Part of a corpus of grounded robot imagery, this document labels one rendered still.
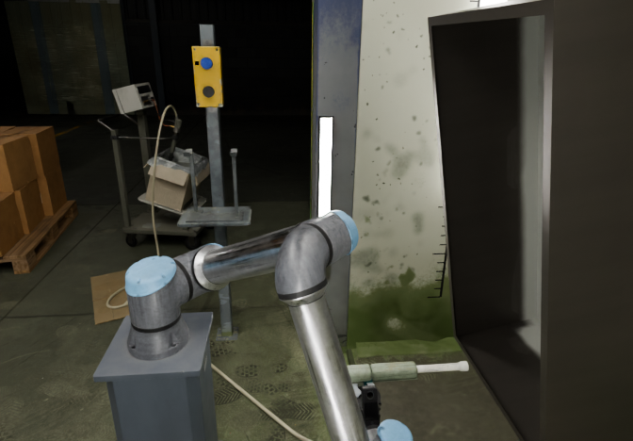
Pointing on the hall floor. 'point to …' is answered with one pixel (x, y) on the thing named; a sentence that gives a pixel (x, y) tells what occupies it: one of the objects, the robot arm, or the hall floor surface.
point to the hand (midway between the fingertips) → (360, 377)
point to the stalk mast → (218, 189)
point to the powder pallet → (40, 239)
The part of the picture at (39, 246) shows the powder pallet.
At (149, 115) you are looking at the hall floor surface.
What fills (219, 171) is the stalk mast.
